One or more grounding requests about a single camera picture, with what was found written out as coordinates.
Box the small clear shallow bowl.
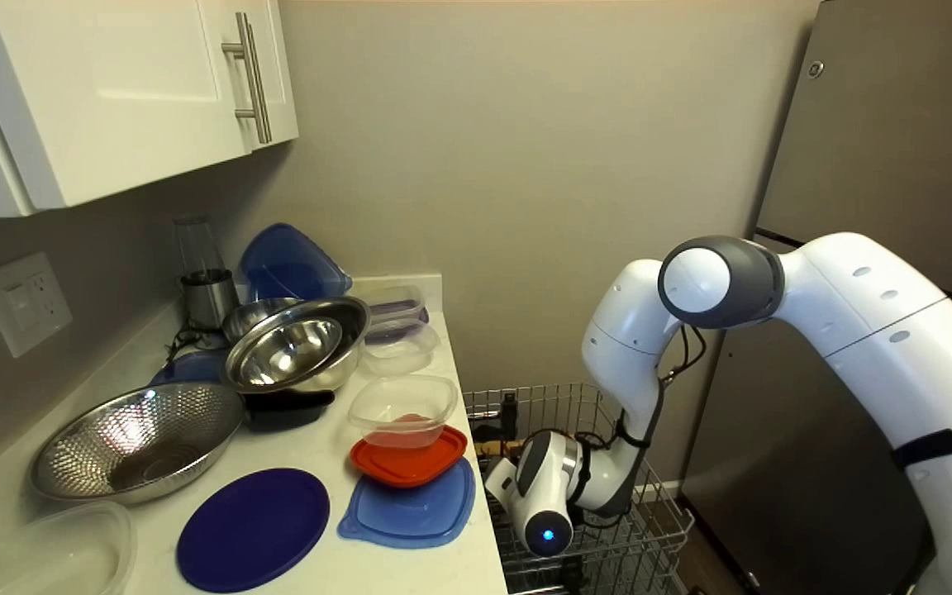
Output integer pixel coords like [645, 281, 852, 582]
[356, 326, 443, 380]

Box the shiny steel mixing bowl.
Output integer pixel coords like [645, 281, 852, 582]
[221, 294, 369, 398]

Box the blue lid under steel bowl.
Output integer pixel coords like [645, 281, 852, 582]
[149, 348, 230, 391]

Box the large clear glass bowl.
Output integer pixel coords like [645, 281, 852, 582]
[0, 502, 139, 595]

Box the clear container with purple lid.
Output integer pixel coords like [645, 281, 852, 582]
[354, 281, 432, 348]

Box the black spatula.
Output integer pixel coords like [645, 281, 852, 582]
[492, 392, 521, 442]

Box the clear container on red lid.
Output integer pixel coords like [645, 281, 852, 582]
[345, 375, 460, 454]

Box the wooden spatula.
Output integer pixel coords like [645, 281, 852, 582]
[472, 437, 530, 462]

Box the red plastic lid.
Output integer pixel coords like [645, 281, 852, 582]
[348, 424, 468, 491]

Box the blue square lid upright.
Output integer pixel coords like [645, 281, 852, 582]
[235, 221, 356, 308]

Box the black lid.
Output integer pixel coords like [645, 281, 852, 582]
[241, 388, 338, 437]

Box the light blue square lid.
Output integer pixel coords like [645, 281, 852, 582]
[333, 457, 478, 552]

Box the white baseboard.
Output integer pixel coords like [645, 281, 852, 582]
[641, 476, 686, 505]

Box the steel cup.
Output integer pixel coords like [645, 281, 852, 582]
[178, 269, 241, 333]

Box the dark blue round lid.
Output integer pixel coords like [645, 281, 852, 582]
[172, 467, 333, 595]

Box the steel mesh colander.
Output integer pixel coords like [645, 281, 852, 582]
[29, 380, 249, 508]

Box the stainless steel refrigerator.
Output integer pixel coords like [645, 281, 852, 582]
[677, 0, 952, 595]

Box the wire dishwasher rack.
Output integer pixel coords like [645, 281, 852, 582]
[464, 380, 699, 595]

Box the silver cabinet handle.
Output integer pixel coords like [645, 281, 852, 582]
[218, 11, 276, 149]

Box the white wall cabinet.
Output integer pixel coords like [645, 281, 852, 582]
[0, 0, 301, 221]

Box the white wall outlet plate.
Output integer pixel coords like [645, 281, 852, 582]
[0, 249, 77, 365]

